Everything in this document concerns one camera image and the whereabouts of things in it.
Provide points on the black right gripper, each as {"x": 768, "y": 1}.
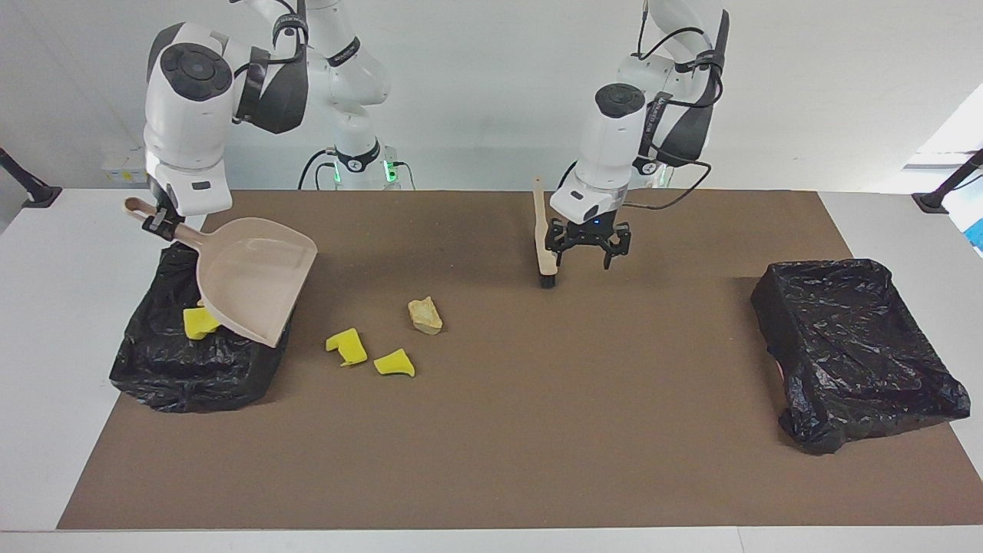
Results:
{"x": 160, "y": 203}

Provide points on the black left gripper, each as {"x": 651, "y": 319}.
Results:
{"x": 591, "y": 229}

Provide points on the beige hand brush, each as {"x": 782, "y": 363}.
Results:
{"x": 545, "y": 238}

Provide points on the beige plastic dustpan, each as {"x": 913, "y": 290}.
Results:
{"x": 253, "y": 276}

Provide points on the rounded yellow sponge piece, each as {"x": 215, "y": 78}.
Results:
{"x": 200, "y": 322}

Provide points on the pale green foam chunk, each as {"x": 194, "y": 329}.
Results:
{"x": 425, "y": 316}

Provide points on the notched yellow sponge piece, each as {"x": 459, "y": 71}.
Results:
{"x": 348, "y": 347}

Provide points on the yellow green sponge piece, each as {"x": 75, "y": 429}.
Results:
{"x": 395, "y": 363}

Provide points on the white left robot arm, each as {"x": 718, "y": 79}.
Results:
{"x": 610, "y": 153}

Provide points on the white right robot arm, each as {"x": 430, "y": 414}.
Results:
{"x": 188, "y": 130}

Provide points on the black bag lined bin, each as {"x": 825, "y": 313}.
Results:
{"x": 230, "y": 376}
{"x": 852, "y": 353}

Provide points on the white box stack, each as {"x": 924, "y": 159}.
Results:
{"x": 123, "y": 165}

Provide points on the brown table mat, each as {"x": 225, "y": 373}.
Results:
{"x": 491, "y": 461}

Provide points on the blue object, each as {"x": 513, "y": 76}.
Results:
{"x": 978, "y": 234}

